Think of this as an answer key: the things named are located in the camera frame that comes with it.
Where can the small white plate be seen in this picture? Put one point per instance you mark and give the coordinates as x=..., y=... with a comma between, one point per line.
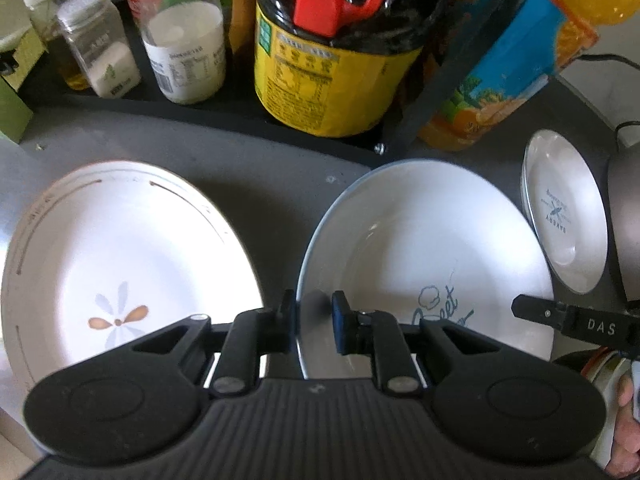
x=565, y=210

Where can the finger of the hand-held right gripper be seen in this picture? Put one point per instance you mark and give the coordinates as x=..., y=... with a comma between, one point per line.
x=537, y=312

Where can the electric pressure cooker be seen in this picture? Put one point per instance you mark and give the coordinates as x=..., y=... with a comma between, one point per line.
x=627, y=220

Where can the orange juice bottle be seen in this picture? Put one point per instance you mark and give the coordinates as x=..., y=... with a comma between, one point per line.
x=510, y=85

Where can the small glass spice jar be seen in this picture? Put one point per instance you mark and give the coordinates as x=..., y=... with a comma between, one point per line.
x=107, y=70

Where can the green cardboard box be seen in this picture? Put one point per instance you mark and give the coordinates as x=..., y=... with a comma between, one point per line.
x=15, y=115

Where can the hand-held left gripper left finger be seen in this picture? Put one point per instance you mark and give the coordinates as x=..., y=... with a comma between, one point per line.
x=289, y=320

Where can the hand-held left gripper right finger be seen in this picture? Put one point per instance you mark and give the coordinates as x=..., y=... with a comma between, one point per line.
x=342, y=322

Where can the large white plate blue script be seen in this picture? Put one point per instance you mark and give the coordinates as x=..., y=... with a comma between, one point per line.
x=425, y=230

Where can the yellow squeeze bottle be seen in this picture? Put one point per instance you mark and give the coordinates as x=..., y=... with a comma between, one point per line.
x=242, y=5

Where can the white plate with flower print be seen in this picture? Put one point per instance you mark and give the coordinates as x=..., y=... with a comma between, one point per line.
x=125, y=240

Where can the person's right hand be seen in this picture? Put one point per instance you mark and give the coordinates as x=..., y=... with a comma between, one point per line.
x=625, y=440

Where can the black metal rack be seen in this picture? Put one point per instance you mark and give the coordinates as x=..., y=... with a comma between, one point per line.
x=450, y=60

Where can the white powder jar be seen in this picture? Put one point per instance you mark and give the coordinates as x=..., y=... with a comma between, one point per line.
x=185, y=60

